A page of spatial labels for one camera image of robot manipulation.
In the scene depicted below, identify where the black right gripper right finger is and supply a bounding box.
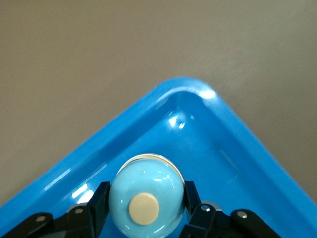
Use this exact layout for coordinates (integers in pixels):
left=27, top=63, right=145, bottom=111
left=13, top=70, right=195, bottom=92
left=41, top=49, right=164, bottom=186
left=178, top=180, right=282, bottom=238

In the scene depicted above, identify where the blue plastic tray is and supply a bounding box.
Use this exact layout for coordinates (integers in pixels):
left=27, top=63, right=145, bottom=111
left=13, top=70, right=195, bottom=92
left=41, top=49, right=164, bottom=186
left=0, top=76, right=317, bottom=238

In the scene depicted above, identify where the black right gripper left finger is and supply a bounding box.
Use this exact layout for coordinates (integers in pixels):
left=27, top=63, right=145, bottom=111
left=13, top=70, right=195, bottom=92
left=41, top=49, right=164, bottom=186
left=0, top=181, right=111, bottom=238

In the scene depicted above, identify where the light blue desk bell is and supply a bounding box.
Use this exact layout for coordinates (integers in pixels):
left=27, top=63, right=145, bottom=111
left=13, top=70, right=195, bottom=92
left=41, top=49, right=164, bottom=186
left=108, top=152, right=186, bottom=238

